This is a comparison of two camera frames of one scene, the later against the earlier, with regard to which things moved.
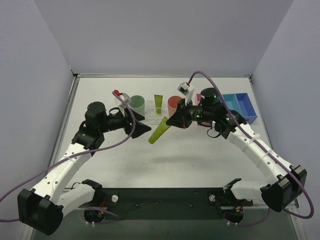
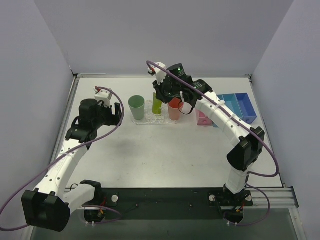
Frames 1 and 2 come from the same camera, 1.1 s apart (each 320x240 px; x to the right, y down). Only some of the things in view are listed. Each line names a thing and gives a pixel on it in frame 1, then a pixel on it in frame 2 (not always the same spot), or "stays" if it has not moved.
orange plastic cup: [172, 104] stays
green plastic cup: [137, 104] stays
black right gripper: [184, 115] -> [161, 90]
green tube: [159, 131] -> [157, 105]
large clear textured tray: [150, 114] stays
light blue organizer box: [232, 102] stays
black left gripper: [128, 124] -> [111, 118]
